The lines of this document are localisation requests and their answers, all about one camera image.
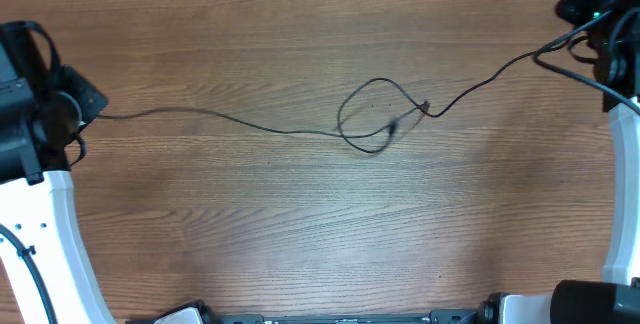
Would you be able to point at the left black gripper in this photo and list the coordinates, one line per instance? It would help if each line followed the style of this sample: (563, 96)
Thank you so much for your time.
(91, 100)

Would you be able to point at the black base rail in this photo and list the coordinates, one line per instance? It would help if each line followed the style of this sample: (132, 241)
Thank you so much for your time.
(498, 308)

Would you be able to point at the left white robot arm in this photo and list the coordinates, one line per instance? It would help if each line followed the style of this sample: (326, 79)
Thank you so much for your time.
(45, 106)

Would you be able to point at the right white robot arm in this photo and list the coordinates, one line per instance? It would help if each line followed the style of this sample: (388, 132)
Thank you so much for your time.
(611, 29)

